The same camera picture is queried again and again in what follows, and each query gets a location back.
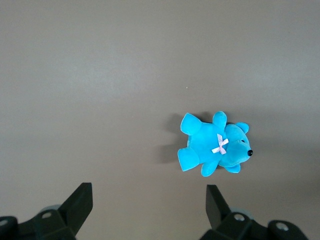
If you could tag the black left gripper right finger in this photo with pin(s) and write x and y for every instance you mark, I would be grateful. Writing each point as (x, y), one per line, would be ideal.
(218, 211)

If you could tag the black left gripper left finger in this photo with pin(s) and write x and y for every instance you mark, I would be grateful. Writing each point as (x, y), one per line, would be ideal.
(76, 211)

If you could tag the blue teddy bear plush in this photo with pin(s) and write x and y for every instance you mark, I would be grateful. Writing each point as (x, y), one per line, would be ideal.
(215, 146)

